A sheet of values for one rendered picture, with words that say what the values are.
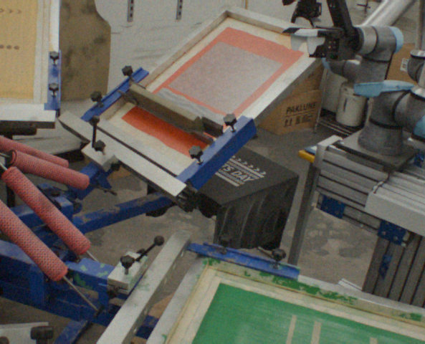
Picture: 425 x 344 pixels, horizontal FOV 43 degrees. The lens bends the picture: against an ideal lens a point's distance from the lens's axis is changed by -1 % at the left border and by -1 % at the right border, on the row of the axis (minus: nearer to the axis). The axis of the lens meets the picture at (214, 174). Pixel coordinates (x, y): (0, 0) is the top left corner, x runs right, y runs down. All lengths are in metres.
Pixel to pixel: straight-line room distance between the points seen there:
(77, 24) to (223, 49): 1.92
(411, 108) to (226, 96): 0.64
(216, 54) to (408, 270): 1.12
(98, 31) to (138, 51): 0.45
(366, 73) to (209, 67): 0.77
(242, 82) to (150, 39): 2.48
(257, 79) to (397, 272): 0.93
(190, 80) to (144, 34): 2.30
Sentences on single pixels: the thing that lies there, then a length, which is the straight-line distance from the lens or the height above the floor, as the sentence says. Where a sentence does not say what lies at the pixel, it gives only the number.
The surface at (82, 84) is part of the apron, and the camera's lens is 4.10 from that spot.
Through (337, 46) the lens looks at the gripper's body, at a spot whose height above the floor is 1.65.
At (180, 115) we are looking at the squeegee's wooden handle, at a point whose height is 1.28.
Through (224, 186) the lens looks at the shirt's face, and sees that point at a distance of 2.12.
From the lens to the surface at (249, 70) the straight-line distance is 2.07.
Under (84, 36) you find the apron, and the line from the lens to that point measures 4.01.
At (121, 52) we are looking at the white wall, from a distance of 4.30.
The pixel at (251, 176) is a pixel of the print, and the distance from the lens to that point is 2.24.
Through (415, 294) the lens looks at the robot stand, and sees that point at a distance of 2.27.
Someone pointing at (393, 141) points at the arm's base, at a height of 1.30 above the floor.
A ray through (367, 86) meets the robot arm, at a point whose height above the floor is 1.53.
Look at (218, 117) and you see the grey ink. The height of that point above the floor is 1.26.
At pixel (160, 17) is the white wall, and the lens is 4.45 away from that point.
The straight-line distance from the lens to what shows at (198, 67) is 2.17.
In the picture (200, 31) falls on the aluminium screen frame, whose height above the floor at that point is 1.45.
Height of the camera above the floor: 1.92
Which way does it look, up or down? 26 degrees down
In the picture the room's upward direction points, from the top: 8 degrees clockwise
